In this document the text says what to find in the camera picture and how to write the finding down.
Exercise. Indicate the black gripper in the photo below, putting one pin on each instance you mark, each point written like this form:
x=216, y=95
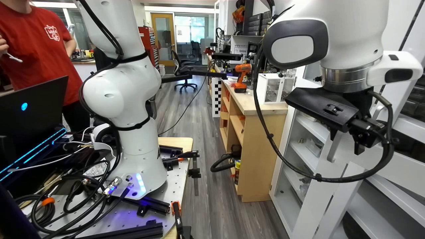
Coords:
x=347, y=113

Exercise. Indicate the white cabinet door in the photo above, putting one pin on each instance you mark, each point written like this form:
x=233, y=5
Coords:
x=388, y=205

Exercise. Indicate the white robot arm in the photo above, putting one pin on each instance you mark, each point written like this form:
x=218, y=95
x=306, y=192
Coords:
x=133, y=98

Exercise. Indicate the white cabinet with shelves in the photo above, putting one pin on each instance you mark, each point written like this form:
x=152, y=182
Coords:
x=288, y=176

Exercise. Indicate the red cabinet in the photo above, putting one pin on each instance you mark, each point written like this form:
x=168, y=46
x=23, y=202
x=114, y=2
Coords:
x=148, y=43

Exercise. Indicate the wooden workbench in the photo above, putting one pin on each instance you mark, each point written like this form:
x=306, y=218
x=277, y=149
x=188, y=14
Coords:
x=241, y=129

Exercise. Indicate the orange power drill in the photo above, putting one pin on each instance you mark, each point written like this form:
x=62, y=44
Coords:
x=242, y=71

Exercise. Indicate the black office chair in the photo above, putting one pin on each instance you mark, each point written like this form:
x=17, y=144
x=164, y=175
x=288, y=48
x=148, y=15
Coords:
x=184, y=71

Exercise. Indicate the black table clamp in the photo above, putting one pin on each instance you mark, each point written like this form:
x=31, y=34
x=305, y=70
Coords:
x=179, y=155

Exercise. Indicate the perforated robot table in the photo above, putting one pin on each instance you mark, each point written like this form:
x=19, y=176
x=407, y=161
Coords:
x=128, y=209

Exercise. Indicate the black laptop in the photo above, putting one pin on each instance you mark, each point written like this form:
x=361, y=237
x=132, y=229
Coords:
x=30, y=115

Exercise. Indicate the person in red shirt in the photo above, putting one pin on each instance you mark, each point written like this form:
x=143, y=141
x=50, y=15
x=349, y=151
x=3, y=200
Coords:
x=37, y=47

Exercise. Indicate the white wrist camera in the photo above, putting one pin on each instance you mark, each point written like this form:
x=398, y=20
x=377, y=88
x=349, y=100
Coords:
x=396, y=74

